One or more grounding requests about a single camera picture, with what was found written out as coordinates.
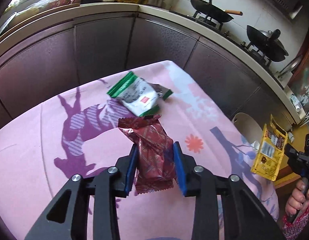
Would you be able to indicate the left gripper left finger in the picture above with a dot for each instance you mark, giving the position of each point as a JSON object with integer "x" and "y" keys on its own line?
{"x": 114, "y": 182}

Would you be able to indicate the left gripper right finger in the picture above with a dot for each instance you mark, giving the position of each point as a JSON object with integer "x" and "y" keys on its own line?
{"x": 196, "y": 181}

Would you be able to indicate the yellow snack packet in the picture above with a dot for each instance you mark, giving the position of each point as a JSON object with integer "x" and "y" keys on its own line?
{"x": 271, "y": 151}

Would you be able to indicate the dark red snack packet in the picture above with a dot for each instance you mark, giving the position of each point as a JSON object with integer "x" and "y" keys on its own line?
{"x": 155, "y": 166}

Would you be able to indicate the tan round trash bin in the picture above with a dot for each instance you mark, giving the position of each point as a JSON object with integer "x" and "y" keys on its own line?
{"x": 249, "y": 128}

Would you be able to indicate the dark kitchen cabinets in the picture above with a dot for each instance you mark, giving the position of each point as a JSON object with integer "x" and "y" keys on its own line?
{"x": 84, "y": 49}

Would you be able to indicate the right hand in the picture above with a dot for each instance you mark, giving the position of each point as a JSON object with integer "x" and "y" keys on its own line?
{"x": 298, "y": 200}

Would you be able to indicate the pink floral tablecloth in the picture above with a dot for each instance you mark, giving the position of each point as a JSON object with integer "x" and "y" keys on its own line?
{"x": 76, "y": 133}

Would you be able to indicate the green white snack packet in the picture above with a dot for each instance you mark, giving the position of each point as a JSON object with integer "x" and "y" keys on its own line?
{"x": 138, "y": 95}

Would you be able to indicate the black wok with lid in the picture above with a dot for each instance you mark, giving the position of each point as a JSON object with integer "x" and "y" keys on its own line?
{"x": 268, "y": 43}

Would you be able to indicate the black wok wooden handle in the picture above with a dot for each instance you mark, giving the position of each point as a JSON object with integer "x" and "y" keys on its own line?
{"x": 209, "y": 10}

